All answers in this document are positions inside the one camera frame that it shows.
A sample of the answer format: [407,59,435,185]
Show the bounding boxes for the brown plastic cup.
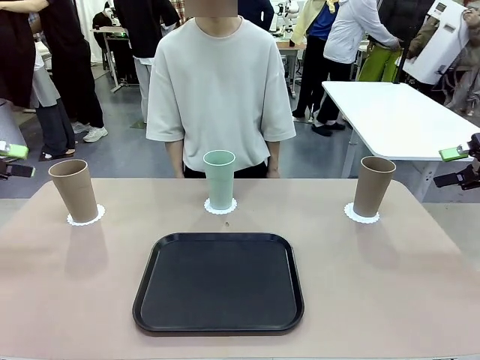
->
[48,158,95,223]
[353,155,398,218]

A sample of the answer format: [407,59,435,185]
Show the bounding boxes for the white paper doily coaster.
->
[66,203,106,227]
[203,196,239,216]
[343,201,381,225]

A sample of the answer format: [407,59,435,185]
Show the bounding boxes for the pale green plastic cup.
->
[202,149,236,211]

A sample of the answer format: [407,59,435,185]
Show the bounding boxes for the person's right forearm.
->
[166,140,185,170]

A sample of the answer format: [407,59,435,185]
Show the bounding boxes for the person's left forearm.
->
[267,141,283,170]

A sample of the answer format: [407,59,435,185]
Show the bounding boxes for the person in grey skirt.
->
[29,48,78,161]

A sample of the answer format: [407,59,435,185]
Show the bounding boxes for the person in beige coat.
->
[444,37,480,117]

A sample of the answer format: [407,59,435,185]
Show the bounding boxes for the white rectangular table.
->
[321,79,480,203]

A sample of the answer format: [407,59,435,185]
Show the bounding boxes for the person in black dress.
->
[0,0,38,110]

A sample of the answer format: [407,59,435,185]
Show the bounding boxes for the black stand pole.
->
[391,35,410,86]

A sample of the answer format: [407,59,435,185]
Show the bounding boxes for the large white appliance box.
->
[402,0,472,86]

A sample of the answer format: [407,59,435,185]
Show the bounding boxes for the person with white sneakers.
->
[37,0,110,143]

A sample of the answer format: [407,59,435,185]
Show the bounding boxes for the person in dark brown jacket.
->
[376,0,442,61]

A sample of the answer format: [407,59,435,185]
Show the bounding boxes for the grey metal-legged desk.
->
[91,25,131,93]

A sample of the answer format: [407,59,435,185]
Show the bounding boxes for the person in lime green trousers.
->
[322,0,403,83]

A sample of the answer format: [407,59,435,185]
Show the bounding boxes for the person in yellow cardigan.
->
[290,0,348,137]

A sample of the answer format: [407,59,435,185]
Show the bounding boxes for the person in black top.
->
[113,0,181,127]

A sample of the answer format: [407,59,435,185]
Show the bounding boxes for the wooden desk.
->
[275,39,307,99]

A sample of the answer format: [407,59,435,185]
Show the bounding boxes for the person in beige sweatshirt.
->
[145,0,298,179]

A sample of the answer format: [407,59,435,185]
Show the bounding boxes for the black plastic tray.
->
[131,232,305,337]

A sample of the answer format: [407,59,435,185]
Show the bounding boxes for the person in dark navy top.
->
[238,0,276,33]

